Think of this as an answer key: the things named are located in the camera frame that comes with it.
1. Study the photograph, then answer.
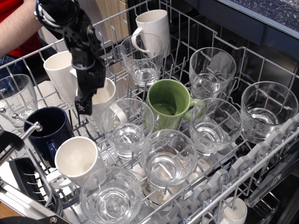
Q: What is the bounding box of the grey plastic tine holder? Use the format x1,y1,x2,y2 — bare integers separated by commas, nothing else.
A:
163,115,299,224

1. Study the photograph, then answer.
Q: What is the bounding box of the clear glass back right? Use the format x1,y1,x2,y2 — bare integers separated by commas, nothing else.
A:
189,47,236,99

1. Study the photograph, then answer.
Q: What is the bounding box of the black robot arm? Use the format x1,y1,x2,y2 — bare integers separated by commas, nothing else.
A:
35,0,106,115

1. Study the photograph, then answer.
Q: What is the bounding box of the black ribbed plastic part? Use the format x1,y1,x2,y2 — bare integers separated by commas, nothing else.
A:
8,157,46,205

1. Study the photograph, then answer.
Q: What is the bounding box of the clear glass centre right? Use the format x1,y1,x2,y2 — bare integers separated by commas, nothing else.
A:
189,98,242,156

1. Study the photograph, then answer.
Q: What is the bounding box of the green ceramic mug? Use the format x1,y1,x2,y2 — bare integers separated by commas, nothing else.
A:
146,79,206,132

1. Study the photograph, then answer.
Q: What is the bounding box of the clear glass front centre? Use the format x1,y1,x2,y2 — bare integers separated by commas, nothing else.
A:
141,129,198,189

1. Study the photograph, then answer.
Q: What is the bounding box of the clear glass back centre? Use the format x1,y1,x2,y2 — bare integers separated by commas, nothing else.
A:
120,33,164,90

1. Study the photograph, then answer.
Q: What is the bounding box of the clear glass far right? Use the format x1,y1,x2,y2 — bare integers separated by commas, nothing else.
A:
241,81,299,144

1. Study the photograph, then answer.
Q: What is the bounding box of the clear glass far left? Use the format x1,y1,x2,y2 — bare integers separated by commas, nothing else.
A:
0,74,38,132

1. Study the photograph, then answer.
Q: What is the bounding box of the white mug back left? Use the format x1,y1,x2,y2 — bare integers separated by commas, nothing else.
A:
43,51,78,106

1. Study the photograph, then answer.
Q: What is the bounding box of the clear glass front left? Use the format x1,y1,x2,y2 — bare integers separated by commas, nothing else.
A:
80,167,142,224

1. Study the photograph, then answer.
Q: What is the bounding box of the black clamp with metal screw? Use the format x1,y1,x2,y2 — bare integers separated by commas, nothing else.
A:
0,113,43,165

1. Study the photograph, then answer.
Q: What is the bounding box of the metal wire dishwasher rack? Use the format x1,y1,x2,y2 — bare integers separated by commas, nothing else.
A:
0,0,299,224

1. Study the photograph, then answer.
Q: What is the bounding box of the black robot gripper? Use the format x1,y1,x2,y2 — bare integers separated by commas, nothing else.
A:
64,9,106,115

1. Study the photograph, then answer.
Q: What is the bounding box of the white mug lying underneath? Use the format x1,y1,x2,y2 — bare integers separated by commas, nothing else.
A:
143,180,172,210

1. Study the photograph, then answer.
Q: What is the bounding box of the white mug front left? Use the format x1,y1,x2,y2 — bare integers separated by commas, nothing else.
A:
47,136,104,189

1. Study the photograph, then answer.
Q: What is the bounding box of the white ceramic mug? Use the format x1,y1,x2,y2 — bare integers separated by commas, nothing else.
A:
84,78,128,134

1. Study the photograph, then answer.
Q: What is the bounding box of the dark blue mug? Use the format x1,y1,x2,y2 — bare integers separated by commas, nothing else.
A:
27,107,74,168

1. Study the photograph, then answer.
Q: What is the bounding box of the white mug top back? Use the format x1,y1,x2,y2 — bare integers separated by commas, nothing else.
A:
133,9,171,58

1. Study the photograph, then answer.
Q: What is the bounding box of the clear glass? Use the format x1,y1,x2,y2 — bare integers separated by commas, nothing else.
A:
101,98,155,159
241,81,299,144
0,74,38,132
189,98,242,156
141,129,198,189
189,47,236,99
120,33,164,90
80,167,142,224

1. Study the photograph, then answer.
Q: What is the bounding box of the person in red shirt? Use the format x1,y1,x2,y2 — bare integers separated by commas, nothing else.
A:
0,0,51,94

